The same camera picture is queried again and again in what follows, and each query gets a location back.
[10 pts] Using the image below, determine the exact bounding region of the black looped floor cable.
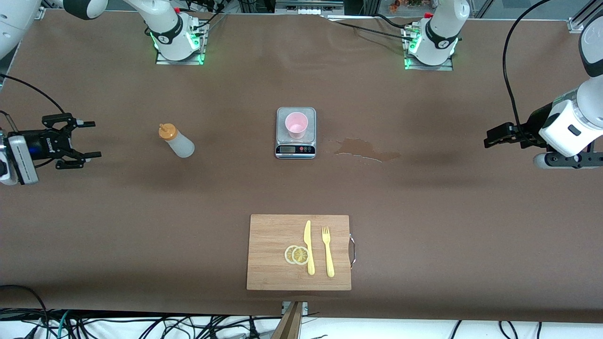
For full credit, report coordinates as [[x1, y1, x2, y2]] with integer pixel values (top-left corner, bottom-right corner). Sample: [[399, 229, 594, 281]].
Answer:
[[0, 284, 49, 339]]

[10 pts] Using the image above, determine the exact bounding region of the white power strip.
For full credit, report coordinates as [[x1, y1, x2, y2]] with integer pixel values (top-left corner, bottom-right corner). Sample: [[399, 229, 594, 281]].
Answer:
[[277, 1, 344, 15]]

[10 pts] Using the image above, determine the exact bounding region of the translucent sauce bottle orange cap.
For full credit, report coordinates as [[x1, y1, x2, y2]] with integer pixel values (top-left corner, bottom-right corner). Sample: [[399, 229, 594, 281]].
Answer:
[[159, 123, 195, 159]]

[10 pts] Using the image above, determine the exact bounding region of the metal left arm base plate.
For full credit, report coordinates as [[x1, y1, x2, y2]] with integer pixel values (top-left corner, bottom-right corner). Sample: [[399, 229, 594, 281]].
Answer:
[[404, 26, 454, 71]]

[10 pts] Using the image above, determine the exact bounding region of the yellow plastic fork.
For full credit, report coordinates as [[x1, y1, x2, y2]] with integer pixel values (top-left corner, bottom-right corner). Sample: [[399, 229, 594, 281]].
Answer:
[[322, 226, 335, 278]]

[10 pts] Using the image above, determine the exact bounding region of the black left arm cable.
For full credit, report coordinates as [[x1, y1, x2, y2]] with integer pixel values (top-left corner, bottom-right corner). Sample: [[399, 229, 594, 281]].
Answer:
[[502, 0, 552, 130]]

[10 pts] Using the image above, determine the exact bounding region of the wooden post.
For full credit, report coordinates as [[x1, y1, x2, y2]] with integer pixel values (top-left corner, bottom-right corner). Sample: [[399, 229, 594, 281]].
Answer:
[[271, 301, 303, 339]]

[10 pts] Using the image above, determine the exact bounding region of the yellow plastic knife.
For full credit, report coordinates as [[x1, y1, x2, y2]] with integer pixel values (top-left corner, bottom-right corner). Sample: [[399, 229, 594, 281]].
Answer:
[[303, 220, 316, 276]]

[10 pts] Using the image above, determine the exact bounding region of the silver digital kitchen scale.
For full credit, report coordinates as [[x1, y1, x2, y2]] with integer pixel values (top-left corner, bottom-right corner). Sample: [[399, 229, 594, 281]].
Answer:
[[275, 107, 317, 160]]

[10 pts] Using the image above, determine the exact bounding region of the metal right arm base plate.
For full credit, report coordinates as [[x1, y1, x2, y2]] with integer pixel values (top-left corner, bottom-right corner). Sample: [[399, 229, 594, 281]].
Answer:
[[155, 21, 206, 65]]

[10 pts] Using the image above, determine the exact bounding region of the wooden cutting board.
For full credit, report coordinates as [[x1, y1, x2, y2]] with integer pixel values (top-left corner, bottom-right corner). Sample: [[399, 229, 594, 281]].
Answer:
[[246, 214, 352, 291]]

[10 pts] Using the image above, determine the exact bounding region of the teal floor cable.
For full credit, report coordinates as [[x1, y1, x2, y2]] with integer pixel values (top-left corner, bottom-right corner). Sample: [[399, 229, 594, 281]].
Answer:
[[45, 311, 71, 339]]

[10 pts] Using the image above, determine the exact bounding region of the thin black table cable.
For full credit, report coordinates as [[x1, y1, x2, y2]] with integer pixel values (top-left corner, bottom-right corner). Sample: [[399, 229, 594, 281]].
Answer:
[[325, 18, 416, 42]]

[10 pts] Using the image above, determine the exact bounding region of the thick black table cable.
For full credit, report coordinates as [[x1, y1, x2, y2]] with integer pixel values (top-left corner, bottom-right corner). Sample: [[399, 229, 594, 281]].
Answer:
[[375, 13, 411, 30]]

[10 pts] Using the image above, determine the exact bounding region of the pink plastic cup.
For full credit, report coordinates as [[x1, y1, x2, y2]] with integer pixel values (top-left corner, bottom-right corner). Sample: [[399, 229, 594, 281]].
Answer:
[[285, 112, 309, 140]]

